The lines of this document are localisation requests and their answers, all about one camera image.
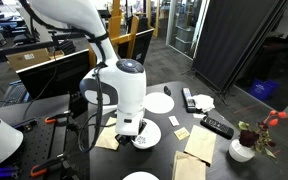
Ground grey and black remote control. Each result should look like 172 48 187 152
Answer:
181 87 198 114

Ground round white vase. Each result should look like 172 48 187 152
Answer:
228 138 256 164

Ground brown paper napkin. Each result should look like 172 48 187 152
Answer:
171 150 208 180
183 124 218 166
94 116 121 152

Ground red flowers with leaves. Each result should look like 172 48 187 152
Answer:
237 110 288 160

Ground white ceramic bowl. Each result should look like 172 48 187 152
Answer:
130 117 163 150

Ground yellow sticky note with writing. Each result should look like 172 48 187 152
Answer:
173 126 191 141

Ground large black flat screen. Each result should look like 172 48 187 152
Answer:
16 28 155 118

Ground cardboard box with label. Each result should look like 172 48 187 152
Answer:
6 47 66 72

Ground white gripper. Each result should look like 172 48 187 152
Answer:
114 109 148 147

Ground grey storage bin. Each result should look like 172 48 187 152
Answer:
176 25 196 43
174 36 194 55

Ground orange and black clamp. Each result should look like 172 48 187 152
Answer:
44 111 74 125
29 152 69 178

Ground black room divider screen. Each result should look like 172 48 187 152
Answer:
191 0 288 97

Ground brown paper napkin right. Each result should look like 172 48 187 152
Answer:
183 124 218 166

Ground brown paper napkin bottom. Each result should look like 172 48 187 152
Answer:
171 150 208 180

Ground flat round white plate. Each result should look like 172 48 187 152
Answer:
143 92 175 115

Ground white plate with raised rim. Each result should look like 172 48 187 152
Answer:
122 171 160 180

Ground crumpled white tissue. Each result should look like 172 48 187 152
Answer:
192 94 216 113

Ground small white printed card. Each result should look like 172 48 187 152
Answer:
168 115 181 128

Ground small black oval object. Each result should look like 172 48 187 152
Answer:
163 85 172 97

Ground black computer keyboard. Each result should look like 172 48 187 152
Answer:
3 79 31 107

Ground black perforated breadboard table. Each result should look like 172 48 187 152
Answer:
0 94 72 180

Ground brown paper napkin left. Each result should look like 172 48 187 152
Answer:
94 116 121 152

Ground blue plastic bin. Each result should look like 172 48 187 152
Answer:
249 78 280 102

